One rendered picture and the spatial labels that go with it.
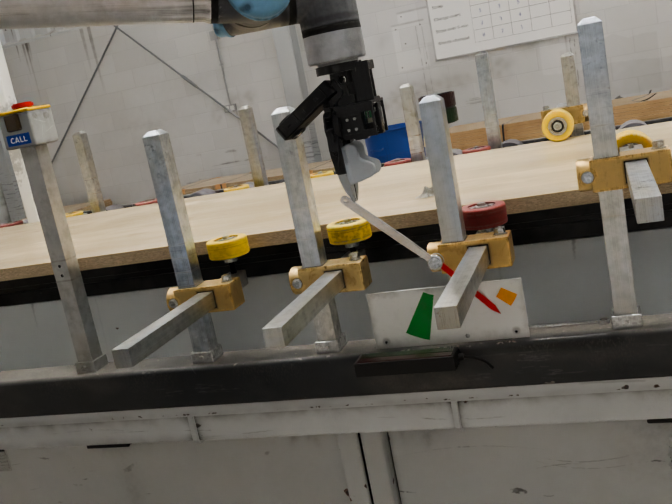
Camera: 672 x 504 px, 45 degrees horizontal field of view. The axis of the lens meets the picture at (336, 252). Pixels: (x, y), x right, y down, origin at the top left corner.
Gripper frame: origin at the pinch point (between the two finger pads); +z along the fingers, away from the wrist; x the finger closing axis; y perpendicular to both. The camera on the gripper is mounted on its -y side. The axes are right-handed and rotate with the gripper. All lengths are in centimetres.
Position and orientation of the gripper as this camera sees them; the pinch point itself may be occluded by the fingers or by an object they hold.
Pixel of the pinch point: (349, 193)
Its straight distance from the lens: 128.5
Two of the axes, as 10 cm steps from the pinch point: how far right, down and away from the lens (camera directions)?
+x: 2.9, -2.5, 9.2
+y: 9.4, -1.2, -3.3
